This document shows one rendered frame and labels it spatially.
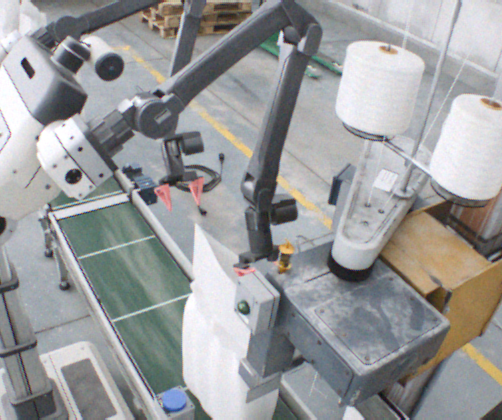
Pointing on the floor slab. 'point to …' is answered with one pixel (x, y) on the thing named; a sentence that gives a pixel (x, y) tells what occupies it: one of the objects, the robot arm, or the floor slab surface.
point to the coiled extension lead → (208, 182)
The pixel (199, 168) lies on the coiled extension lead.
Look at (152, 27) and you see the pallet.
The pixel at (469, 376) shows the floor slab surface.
